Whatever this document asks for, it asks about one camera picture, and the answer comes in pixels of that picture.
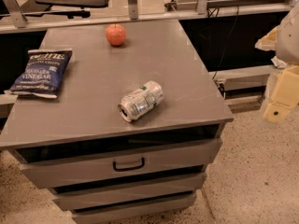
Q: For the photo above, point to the silver 7up can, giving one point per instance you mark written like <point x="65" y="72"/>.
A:
<point x="137" y="103"/>

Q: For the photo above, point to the black office chair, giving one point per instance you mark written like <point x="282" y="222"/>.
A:
<point x="68" y="8"/>

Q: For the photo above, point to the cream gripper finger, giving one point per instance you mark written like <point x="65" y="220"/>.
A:
<point x="268" y="42"/>
<point x="284" y="97"/>

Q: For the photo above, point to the blue vinegar chips bag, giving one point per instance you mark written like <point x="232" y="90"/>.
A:
<point x="43" y="73"/>

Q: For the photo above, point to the grey drawer cabinet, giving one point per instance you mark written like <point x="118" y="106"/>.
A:
<point x="67" y="145"/>

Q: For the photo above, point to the black drawer handle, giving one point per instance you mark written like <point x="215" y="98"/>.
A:
<point x="128" y="166"/>

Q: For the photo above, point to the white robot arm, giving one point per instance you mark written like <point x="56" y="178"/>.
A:
<point x="284" y="40"/>

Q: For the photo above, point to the red apple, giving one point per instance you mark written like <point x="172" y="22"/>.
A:
<point x="115" y="34"/>

